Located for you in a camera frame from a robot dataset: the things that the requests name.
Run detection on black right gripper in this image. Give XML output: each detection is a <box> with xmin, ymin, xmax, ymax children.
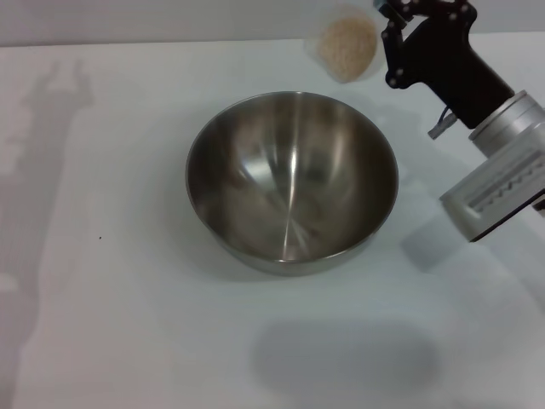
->
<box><xmin>373</xmin><ymin>0</ymin><xmax>516</xmax><ymax>130</ymax></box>

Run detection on white rice grains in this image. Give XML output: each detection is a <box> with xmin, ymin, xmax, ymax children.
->
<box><xmin>318</xmin><ymin>16</ymin><xmax>378</xmax><ymax>80</ymax></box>

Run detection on clear plastic measuring cup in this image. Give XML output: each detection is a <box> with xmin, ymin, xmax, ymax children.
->
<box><xmin>304</xmin><ymin>2</ymin><xmax>381</xmax><ymax>84</ymax></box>

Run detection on stainless steel mixing bowl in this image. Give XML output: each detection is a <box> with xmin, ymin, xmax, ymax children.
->
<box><xmin>185</xmin><ymin>90</ymin><xmax>400</xmax><ymax>277</ymax></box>

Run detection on grey right wrist cable plug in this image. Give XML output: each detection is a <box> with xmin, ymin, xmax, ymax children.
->
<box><xmin>427</xmin><ymin>106</ymin><xmax>456</xmax><ymax>140</ymax></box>

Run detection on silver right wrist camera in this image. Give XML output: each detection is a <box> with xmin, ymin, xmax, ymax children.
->
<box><xmin>439</xmin><ymin>144</ymin><xmax>545</xmax><ymax>244</ymax></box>

